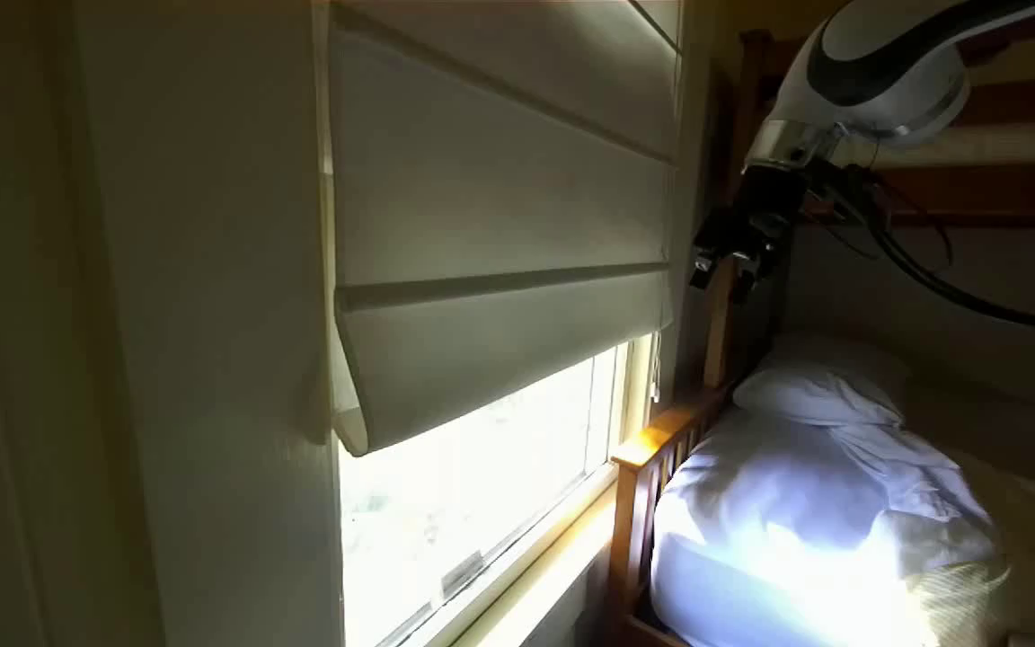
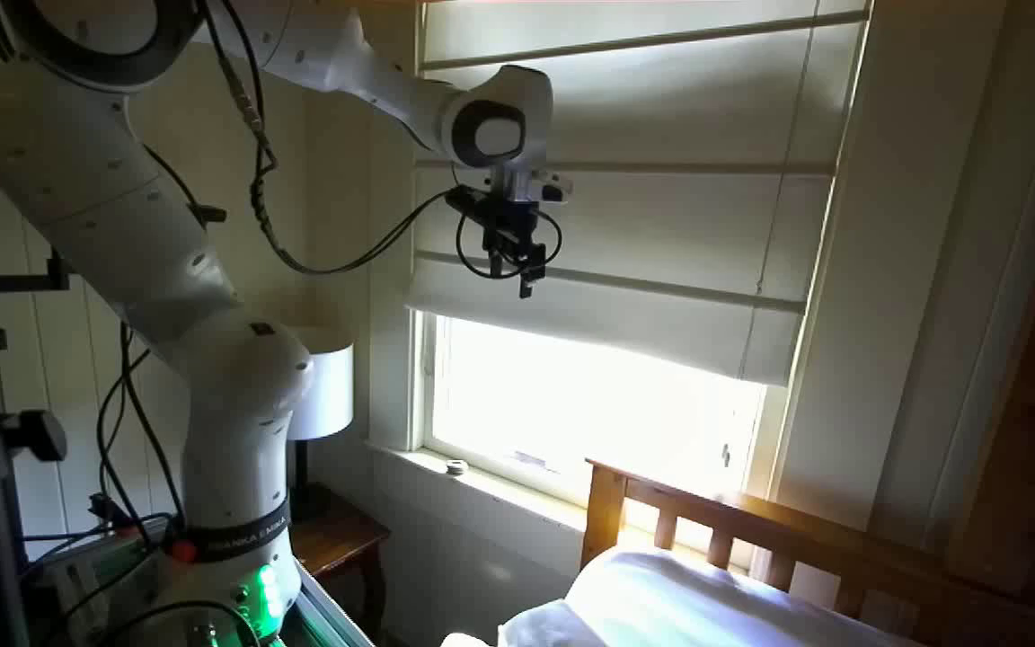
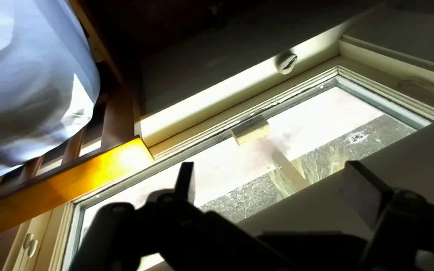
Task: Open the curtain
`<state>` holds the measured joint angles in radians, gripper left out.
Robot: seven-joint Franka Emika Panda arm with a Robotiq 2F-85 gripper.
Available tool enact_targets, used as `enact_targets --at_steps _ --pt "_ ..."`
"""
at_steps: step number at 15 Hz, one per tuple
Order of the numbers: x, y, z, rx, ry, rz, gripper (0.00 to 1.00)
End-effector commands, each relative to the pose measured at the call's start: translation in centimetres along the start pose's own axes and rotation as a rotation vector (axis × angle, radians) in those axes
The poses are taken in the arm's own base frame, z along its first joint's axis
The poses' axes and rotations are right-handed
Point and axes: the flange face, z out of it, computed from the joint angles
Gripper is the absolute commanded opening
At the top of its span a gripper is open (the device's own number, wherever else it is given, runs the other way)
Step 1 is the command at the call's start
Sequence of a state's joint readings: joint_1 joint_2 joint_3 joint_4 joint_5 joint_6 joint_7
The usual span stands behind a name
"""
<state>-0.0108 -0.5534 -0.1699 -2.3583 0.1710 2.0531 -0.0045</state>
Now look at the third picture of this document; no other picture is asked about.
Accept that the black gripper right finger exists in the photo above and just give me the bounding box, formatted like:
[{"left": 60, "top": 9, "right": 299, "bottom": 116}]
[{"left": 340, "top": 161, "right": 434, "bottom": 271}]

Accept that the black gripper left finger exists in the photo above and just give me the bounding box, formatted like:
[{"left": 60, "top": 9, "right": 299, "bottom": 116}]
[{"left": 69, "top": 163, "right": 296, "bottom": 271}]

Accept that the white framed window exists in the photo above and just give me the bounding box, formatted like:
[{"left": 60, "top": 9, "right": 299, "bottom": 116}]
[{"left": 2, "top": 35, "right": 434, "bottom": 271}]

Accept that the white pillow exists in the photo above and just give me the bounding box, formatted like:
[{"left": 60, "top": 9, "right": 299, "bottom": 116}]
[{"left": 0, "top": 0, "right": 100, "bottom": 176}]

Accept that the wooden bunk bed frame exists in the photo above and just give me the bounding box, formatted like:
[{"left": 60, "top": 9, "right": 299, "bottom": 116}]
[{"left": 0, "top": 18, "right": 148, "bottom": 233}]

